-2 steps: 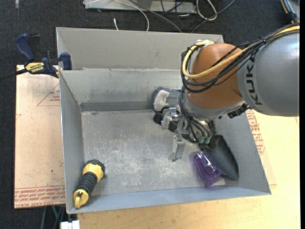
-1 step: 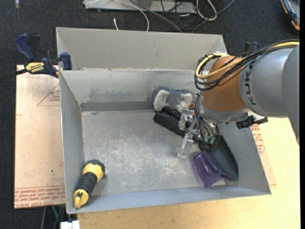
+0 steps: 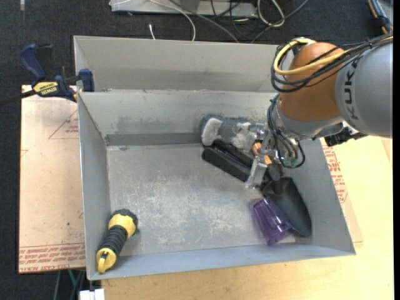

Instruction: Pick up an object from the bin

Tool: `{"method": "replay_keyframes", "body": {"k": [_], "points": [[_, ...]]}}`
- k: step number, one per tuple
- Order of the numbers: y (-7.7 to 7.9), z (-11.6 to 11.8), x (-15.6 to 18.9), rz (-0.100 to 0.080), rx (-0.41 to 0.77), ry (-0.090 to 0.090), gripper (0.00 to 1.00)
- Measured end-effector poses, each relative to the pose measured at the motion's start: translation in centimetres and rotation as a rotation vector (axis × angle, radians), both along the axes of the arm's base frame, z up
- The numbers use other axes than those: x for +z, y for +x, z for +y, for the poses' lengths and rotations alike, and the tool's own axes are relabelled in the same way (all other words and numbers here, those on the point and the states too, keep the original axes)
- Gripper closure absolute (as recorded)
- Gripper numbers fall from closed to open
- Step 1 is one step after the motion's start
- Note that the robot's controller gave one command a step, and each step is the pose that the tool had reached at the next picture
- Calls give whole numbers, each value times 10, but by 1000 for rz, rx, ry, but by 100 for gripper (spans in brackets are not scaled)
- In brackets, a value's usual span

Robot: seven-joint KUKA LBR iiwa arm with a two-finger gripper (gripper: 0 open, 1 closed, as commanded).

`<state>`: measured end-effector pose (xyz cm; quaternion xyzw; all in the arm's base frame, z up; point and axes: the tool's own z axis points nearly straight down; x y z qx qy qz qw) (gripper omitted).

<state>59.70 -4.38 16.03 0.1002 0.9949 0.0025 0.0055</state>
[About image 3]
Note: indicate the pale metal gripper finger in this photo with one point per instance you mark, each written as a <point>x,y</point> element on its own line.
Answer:
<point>262,174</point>
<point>252,176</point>

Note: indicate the black flat block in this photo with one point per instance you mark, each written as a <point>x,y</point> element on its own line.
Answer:
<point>228,161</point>

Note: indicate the clear purple plastic cup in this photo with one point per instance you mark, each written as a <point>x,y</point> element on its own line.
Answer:
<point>271,220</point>

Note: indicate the grey metal bin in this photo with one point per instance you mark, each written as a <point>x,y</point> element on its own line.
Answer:
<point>187,198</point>

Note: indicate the yellow and black flashlight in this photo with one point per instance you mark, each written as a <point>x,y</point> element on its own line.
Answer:
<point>118,232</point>

